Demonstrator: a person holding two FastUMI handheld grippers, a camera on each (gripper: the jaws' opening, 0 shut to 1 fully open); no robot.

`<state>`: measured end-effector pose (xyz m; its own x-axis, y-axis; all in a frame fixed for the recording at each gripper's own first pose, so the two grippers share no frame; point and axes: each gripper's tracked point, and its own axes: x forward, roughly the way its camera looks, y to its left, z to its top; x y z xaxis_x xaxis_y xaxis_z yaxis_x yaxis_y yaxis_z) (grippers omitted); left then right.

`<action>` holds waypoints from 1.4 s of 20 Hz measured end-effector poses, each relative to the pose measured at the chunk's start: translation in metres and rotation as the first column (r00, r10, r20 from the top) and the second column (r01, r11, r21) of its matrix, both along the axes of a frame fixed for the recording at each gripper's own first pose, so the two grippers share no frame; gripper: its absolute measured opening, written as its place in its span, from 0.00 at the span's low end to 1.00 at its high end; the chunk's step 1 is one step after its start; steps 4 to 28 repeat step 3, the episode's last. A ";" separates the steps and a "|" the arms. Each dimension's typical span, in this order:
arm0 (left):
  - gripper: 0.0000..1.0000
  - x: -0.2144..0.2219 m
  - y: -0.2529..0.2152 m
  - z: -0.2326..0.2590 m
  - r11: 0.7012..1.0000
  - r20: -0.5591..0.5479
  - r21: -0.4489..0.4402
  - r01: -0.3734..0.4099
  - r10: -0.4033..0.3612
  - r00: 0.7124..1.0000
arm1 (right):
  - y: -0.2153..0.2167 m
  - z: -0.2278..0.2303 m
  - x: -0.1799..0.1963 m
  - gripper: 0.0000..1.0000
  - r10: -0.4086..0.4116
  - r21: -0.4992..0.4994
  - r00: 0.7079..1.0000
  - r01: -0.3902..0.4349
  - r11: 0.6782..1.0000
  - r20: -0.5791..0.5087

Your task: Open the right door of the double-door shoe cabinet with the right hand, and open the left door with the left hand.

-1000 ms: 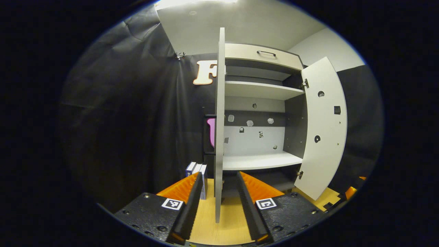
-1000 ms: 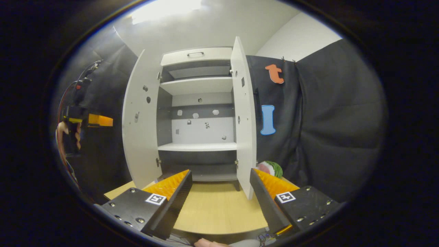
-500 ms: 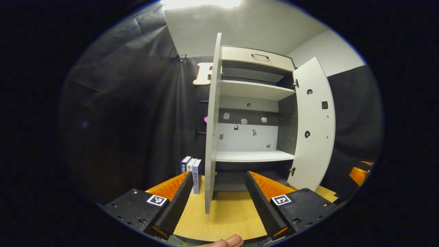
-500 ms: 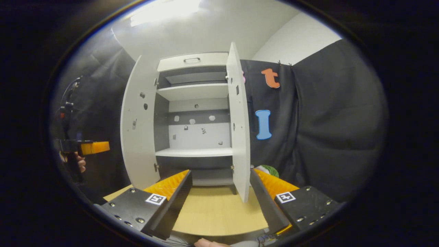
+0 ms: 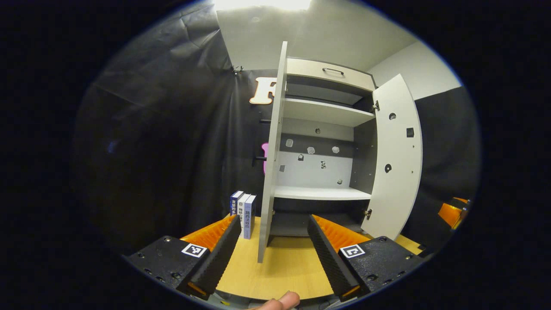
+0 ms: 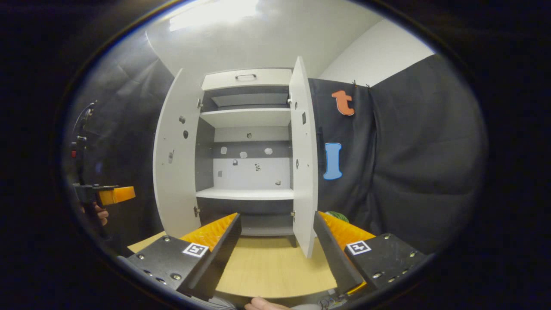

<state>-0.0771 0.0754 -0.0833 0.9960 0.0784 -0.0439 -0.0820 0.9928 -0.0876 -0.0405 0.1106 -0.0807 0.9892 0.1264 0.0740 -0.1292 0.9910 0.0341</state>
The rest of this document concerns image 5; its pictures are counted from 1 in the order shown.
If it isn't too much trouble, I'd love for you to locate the dark blue book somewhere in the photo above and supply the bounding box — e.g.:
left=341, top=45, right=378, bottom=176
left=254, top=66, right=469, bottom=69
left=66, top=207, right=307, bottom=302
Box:
left=229, top=191, right=244, bottom=216

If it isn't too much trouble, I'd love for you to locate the headphone sticker shoe cabinet door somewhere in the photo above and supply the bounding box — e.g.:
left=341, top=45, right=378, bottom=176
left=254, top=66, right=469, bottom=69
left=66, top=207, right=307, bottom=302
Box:
left=361, top=74, right=423, bottom=241

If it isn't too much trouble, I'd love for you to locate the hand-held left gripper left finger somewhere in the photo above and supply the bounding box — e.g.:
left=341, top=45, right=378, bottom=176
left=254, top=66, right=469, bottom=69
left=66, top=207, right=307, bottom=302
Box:
left=123, top=214, right=242, bottom=301

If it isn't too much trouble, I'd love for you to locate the white cabinet drawer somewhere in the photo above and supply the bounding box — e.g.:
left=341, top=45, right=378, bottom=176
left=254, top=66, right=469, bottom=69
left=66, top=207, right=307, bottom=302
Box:
left=286, top=58, right=376, bottom=92

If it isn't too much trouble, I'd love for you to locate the camera sticker shoe cabinet door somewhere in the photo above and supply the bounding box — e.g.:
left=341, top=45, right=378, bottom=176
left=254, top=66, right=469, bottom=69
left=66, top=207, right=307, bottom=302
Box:
left=257, top=41, right=288, bottom=264

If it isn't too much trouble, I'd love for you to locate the black backdrop cloth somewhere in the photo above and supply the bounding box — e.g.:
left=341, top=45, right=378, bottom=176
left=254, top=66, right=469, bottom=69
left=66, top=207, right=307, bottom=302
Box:
left=73, top=4, right=482, bottom=259

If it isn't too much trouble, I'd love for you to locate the black door handle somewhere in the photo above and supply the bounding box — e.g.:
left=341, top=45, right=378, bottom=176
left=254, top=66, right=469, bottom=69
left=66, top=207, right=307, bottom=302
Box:
left=252, top=119, right=272, bottom=162

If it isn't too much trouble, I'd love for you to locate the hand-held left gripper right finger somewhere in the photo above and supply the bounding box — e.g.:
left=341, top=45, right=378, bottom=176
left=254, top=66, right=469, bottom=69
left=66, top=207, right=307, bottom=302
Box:
left=307, top=214, right=424, bottom=303

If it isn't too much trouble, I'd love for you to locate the white double-door shoe cabinet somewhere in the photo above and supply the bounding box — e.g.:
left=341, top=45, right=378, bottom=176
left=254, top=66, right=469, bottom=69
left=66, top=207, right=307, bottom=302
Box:
left=269, top=57, right=379, bottom=237

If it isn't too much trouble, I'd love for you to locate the light blue book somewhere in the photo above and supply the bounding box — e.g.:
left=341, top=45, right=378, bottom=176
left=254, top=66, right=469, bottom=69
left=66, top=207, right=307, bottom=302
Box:
left=244, top=195, right=257, bottom=240

